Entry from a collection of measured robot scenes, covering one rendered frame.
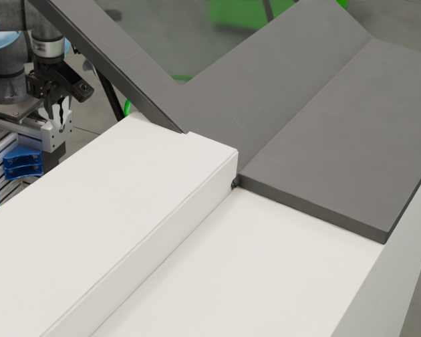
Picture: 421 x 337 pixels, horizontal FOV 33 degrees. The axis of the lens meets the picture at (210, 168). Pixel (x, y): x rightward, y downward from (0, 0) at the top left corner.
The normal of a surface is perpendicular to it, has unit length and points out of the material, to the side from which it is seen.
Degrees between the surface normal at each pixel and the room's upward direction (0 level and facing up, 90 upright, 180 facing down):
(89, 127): 0
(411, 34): 0
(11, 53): 90
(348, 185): 0
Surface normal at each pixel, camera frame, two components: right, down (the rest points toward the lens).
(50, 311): 0.07, -0.81
